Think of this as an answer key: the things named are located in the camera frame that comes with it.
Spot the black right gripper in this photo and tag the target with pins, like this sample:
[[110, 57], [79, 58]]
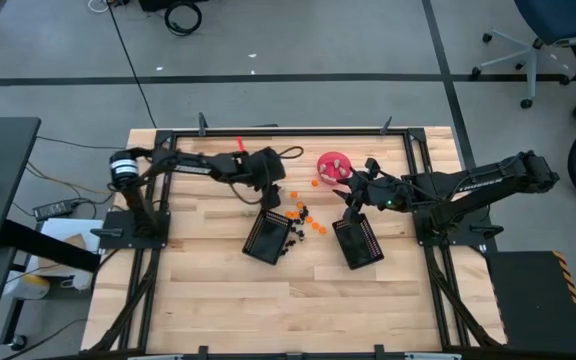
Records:
[[375, 192]]

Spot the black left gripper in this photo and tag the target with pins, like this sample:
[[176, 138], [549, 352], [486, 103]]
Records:
[[268, 167]]

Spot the small black reaper figure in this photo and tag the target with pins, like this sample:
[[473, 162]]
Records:
[[295, 229], [283, 251], [304, 212], [289, 243], [301, 235]]

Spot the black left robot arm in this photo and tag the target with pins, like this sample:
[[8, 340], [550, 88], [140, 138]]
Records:
[[193, 165]]

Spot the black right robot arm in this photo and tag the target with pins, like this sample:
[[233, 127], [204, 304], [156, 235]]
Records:
[[468, 182]]

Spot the black slotted plastic basket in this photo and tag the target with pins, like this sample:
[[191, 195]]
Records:
[[358, 242], [267, 237]]

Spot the pink plastic bowl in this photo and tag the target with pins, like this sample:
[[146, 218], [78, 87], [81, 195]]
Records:
[[325, 157]]

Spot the small red strip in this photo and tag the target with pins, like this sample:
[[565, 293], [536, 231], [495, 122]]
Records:
[[240, 144]]

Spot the white cardboard box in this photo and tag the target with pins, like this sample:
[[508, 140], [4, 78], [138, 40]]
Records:
[[68, 230]]

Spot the black mat yellow striped edge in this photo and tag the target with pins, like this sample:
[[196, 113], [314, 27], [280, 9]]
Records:
[[533, 300]]

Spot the black power adapter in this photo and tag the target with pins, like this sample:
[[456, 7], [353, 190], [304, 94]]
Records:
[[53, 210]]

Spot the black desk leg bar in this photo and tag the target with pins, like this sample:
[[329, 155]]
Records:
[[48, 245]]

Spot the white plastic jug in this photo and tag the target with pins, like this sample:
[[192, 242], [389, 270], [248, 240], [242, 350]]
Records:
[[33, 287]]

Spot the black desk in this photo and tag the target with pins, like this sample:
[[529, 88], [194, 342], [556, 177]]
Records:
[[3, 175]]

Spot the blue office chair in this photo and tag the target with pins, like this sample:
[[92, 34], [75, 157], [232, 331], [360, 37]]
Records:
[[563, 20]]

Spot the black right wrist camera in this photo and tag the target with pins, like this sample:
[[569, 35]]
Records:
[[371, 166]]

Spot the black aluminium table frame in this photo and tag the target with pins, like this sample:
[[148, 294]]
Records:
[[288, 132]]

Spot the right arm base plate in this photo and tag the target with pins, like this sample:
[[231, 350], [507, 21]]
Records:
[[468, 235]]

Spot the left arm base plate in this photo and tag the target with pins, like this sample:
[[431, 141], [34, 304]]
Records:
[[118, 225]]

